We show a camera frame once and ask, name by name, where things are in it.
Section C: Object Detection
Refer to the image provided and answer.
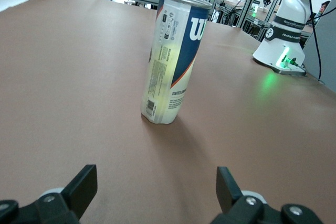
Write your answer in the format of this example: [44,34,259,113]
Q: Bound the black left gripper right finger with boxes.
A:
[216,166,244,216]

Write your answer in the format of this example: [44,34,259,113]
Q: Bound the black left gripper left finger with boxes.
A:
[60,164,98,219]

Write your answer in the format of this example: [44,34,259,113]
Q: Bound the yellow tennis ball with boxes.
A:
[151,37,195,80]
[143,77,184,123]

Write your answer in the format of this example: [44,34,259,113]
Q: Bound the Wilson tennis ball can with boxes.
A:
[140,0,213,125]

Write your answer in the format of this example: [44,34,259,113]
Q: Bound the brown table mat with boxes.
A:
[0,0,336,224]

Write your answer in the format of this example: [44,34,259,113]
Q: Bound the grey flat panel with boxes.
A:
[301,6,336,96]

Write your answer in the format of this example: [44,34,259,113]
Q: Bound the person with black hair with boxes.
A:
[313,0,331,23]

